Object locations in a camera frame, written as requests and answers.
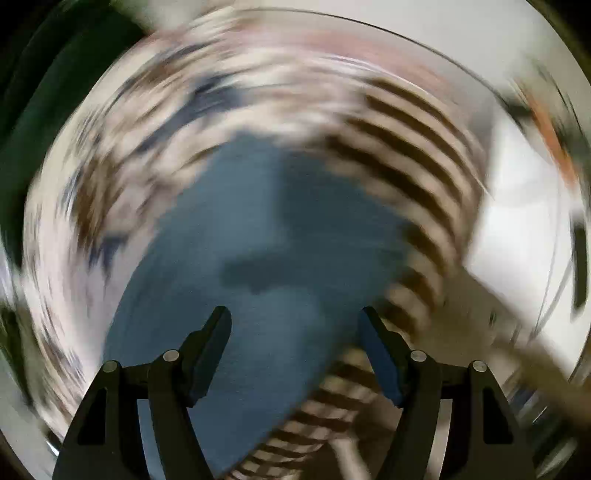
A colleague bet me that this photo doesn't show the blue denim pants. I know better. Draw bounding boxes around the blue denim pants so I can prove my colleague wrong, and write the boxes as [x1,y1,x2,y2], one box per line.
[104,132,408,474]

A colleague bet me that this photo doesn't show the white headboard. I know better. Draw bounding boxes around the white headboard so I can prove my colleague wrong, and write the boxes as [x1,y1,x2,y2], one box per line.
[461,105,588,384]

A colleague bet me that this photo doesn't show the floral bed cover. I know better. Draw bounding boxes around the floral bed cover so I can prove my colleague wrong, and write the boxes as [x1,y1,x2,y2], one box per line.
[21,6,490,479]

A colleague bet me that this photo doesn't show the dark green blanket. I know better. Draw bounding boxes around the dark green blanket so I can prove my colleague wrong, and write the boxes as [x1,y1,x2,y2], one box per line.
[1,10,143,264]

